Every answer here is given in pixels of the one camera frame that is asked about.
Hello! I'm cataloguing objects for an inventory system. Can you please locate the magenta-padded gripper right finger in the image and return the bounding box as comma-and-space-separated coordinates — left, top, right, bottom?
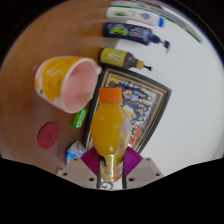
121, 145, 164, 190

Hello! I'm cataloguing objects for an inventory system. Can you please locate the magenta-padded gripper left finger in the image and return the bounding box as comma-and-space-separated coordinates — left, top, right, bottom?
57, 146, 103, 189

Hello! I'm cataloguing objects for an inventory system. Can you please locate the orange-capped juice bottle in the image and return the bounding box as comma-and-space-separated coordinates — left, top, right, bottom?
90, 86, 133, 183

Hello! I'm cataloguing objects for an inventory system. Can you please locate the blue tissue pack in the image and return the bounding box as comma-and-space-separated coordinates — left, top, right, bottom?
65, 140, 88, 166

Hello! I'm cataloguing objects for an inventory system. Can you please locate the round red coaster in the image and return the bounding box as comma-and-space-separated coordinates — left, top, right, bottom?
37, 121, 60, 150

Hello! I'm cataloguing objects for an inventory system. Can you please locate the framed group picture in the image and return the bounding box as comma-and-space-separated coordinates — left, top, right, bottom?
82, 67, 173, 154

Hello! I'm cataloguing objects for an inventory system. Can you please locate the pink and yellow mug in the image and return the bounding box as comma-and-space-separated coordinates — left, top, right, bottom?
34, 55, 103, 115

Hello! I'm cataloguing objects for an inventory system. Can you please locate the brown pump bottle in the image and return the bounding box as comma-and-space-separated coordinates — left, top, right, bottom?
98, 47, 153, 72

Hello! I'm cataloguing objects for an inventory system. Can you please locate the dark blue pump bottle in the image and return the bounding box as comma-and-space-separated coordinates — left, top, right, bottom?
102, 21, 171, 51

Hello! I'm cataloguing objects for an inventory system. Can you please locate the tall green and white box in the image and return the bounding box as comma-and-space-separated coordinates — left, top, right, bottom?
111, 0, 203, 44

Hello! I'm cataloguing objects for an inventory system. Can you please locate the white shampoo bottle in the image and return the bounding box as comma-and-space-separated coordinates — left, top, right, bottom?
105, 6, 165, 28

